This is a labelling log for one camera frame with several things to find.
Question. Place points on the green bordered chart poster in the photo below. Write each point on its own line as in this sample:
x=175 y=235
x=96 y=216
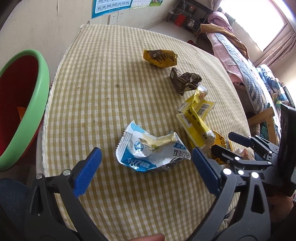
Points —
x=138 y=3

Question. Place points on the white wall socket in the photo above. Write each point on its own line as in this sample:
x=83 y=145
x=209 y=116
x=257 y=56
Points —
x=121 y=17
x=112 y=19

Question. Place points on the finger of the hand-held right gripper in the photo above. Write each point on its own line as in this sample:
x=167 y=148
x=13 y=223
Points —
x=222 y=151
x=242 y=139

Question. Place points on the person's leg in blue jeans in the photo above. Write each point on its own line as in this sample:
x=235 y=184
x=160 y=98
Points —
x=11 y=204

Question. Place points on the long yellow wrapper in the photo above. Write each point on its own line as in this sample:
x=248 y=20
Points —
x=196 y=132

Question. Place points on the dark brown wrapper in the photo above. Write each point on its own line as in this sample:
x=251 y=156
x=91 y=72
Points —
x=182 y=80

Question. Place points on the yellow brown wrapper with eyes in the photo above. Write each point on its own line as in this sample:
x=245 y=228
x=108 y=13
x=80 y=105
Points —
x=161 y=58

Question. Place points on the person's right forearm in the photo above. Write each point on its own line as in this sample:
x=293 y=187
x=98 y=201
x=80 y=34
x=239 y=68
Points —
x=282 y=208

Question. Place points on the blue chart poster with picture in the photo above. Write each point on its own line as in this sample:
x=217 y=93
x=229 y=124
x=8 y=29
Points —
x=156 y=2

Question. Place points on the yellow black snack wrapper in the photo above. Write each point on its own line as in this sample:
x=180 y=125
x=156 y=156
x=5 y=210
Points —
x=223 y=141

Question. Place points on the pink bedsheet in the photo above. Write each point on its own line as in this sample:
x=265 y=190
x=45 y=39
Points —
x=225 y=60

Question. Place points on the blue white wrapper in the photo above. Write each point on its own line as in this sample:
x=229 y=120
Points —
x=136 y=160

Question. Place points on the window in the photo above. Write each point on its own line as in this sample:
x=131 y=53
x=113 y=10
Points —
x=252 y=18

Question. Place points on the red slipper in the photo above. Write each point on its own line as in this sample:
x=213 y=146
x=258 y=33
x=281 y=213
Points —
x=190 y=42

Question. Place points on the metal shelf desk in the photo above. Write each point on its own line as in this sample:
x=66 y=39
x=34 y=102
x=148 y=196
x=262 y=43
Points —
x=196 y=14

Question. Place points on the blue printed pillow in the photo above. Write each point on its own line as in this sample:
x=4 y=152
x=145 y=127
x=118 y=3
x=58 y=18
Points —
x=270 y=78

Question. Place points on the blue patchwork quilt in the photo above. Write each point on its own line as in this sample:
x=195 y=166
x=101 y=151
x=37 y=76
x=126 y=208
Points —
x=249 y=76

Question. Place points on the wooden stool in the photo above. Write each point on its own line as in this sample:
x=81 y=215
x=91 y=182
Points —
x=261 y=118

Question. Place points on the red box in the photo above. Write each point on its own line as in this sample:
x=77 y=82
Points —
x=180 y=20

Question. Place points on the person's left hand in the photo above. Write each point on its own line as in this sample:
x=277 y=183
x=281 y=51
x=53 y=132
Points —
x=148 y=238

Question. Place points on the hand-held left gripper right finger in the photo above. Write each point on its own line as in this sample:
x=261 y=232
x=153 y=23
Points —
x=205 y=171

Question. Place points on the red bin with green rim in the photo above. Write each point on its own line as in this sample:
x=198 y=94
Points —
x=39 y=99

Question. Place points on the pink curtain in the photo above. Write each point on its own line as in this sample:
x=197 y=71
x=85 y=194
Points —
x=279 y=51

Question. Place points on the orange brown blanket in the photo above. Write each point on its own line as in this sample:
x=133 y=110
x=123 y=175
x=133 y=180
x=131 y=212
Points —
x=222 y=30

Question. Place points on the folded pink quilt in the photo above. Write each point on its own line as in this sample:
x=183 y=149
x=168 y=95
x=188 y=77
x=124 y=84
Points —
x=220 y=20

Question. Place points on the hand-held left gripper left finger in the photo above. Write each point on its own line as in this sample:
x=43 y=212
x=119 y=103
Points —
x=87 y=172

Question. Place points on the blue wall poster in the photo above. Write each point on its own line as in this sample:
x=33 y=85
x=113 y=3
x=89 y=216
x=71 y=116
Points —
x=108 y=8

